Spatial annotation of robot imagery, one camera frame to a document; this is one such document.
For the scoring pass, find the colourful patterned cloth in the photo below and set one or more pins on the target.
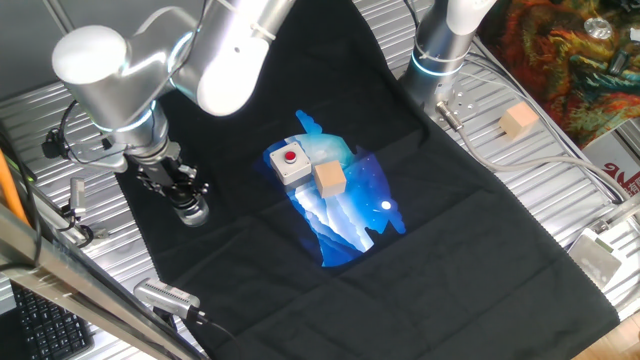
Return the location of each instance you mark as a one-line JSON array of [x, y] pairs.
[[550, 75]]

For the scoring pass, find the white flat device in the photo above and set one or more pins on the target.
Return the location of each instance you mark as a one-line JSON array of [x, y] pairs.
[[595, 260]]

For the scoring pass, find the silver ribbed exterior camera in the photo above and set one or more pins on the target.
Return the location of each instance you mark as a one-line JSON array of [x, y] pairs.
[[165, 296]]

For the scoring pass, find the black cloth with blue print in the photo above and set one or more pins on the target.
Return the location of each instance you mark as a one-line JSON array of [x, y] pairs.
[[450, 250]]

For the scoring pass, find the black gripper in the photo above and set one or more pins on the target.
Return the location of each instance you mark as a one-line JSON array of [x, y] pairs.
[[162, 172]]

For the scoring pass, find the aluminium frame beam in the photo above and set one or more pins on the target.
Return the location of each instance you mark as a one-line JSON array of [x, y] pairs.
[[75, 295]]

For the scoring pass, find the clear glass jar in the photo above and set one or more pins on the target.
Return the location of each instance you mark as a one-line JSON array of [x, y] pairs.
[[195, 216]]

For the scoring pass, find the wooden cube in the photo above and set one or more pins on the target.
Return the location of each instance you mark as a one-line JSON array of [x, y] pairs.
[[517, 120], [330, 180]]

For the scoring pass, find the orange tube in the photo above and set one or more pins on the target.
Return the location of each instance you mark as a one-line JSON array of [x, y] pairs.
[[10, 190]]

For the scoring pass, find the small silver exterior camera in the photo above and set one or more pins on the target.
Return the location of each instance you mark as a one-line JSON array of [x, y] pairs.
[[77, 195]]

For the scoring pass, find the round silver metal flange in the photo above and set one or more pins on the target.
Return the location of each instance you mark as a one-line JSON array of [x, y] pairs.
[[597, 27]]

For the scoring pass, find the black keyboard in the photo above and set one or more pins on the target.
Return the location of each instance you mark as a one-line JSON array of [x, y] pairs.
[[50, 330]]

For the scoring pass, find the small dark metal object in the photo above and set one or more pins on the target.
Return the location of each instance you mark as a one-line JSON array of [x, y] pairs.
[[620, 62]]

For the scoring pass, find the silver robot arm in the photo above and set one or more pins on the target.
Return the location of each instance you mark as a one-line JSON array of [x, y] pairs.
[[115, 75]]

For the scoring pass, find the white panel with red logo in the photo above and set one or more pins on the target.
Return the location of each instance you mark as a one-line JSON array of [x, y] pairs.
[[620, 172]]

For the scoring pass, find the aluminium camera bracket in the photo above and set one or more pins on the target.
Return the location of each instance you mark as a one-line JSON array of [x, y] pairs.
[[100, 233]]

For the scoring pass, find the thin metal pole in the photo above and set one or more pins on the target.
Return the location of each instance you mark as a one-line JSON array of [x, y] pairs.
[[57, 15]]

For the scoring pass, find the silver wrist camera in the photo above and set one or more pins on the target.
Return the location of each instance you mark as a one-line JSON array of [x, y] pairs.
[[97, 155]]

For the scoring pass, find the grey box with red button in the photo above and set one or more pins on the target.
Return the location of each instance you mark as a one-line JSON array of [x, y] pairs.
[[292, 167]]

